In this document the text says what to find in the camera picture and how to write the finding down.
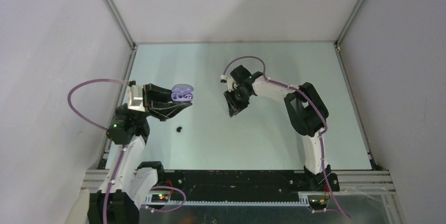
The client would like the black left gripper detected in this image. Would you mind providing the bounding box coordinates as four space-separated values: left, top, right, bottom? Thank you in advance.
114 84 191 122

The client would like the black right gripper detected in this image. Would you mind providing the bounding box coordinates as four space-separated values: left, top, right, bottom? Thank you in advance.
225 87 252 117

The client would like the purple earbud charging case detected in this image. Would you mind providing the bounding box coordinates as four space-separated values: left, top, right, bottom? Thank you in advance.
171 84 194 103

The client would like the purple wireless earbud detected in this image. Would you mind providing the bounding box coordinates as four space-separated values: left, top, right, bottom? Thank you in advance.
177 93 193 102

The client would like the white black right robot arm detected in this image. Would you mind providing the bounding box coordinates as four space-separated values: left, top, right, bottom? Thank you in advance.
220 65 333 192

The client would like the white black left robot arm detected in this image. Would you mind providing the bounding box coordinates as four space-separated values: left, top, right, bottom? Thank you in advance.
87 81 194 223

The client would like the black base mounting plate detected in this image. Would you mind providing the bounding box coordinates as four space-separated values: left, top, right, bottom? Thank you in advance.
156 170 340 203

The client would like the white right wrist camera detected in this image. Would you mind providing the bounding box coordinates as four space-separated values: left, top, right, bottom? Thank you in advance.
220 74 238 92

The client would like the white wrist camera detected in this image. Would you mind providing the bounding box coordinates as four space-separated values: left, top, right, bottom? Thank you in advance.
220 74 238 92
127 85 146 112

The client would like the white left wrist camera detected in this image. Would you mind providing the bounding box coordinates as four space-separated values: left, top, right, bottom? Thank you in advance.
127 85 146 112

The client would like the grey slotted cable duct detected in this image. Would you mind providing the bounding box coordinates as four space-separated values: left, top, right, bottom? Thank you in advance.
139 193 310 206

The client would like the aluminium frame post left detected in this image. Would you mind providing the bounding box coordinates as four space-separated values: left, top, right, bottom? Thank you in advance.
103 0 136 50

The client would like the aluminium frame post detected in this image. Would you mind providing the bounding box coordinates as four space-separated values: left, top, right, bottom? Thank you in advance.
103 0 136 50
334 0 366 52

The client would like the aluminium frame post right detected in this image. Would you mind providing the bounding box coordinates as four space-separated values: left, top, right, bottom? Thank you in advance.
334 0 366 52

